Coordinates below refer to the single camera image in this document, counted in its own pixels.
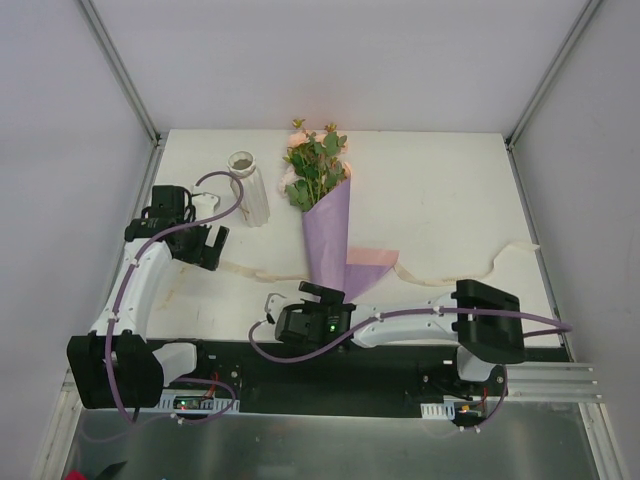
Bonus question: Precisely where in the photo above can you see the right white cable duct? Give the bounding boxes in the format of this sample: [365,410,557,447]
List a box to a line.
[420,401,487,421]

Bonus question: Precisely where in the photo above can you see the left aluminium frame post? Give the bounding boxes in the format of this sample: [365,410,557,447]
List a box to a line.
[74,0,166,146]

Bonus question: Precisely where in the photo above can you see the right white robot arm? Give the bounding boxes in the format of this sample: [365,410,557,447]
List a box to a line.
[265,279,526,395]

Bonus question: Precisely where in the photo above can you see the pink flowers with green leaves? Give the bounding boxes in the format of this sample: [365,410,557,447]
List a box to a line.
[279,118,352,212]

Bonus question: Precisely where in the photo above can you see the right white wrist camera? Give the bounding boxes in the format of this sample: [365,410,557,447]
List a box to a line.
[264,293,288,325]

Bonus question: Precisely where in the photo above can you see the red object at bottom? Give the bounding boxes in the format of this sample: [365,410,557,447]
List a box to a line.
[64,470,87,480]

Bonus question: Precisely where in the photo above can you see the white ribbed ceramic vase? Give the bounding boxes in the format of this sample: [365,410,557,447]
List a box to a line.
[227,151,270,227]

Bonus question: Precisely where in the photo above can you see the white cable duct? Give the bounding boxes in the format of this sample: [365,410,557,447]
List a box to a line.
[155,393,240,415]
[420,401,487,421]

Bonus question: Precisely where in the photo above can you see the aluminium extrusion rail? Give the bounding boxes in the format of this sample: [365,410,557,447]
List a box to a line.
[507,362,604,404]

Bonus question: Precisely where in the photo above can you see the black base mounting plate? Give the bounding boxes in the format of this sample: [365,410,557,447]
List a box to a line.
[144,338,574,416]

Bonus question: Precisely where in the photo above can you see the purple wrapping paper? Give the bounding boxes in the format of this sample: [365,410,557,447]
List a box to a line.
[302,179,399,301]

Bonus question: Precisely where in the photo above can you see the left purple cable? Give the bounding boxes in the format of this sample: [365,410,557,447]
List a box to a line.
[102,170,246,441]

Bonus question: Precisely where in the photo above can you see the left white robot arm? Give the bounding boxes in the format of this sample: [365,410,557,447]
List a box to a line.
[67,185,229,409]

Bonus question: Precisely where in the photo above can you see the cream printed ribbon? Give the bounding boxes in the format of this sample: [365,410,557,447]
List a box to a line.
[159,241,541,311]

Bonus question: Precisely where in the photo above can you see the aluminium frame post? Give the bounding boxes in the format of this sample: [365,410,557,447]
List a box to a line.
[505,0,605,151]
[74,0,166,146]

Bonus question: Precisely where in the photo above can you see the left white cable duct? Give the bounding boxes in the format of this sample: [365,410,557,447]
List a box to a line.
[155,393,240,415]

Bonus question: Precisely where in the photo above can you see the right aluminium frame post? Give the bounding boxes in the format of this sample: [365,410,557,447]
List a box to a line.
[505,0,605,151]

